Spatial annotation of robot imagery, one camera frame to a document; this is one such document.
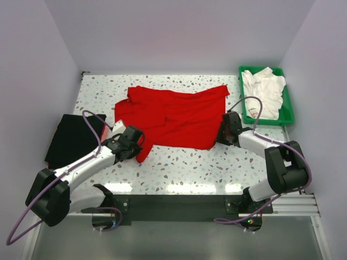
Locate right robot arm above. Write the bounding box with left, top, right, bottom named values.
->
left=216, top=111, right=312, bottom=213

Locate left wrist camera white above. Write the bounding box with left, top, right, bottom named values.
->
left=112, top=120, right=126, bottom=135

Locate aluminium frame rail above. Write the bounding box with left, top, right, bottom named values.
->
left=271, top=127, right=322, bottom=217

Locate red t-shirt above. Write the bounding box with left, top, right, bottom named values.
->
left=114, top=85, right=229, bottom=163

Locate green plastic bin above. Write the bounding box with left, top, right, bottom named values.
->
left=239, top=66, right=294, bottom=126

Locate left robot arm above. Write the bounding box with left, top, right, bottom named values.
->
left=25, top=126, right=145, bottom=227

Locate white t-shirt in bin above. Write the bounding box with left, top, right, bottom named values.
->
left=241, top=67, right=286, bottom=120

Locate black folded t-shirt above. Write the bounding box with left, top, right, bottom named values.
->
left=45, top=114, right=98, bottom=169

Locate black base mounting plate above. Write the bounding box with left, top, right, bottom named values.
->
left=84, top=194, right=273, bottom=230

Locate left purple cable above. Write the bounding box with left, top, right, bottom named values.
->
left=5, top=109, right=114, bottom=246

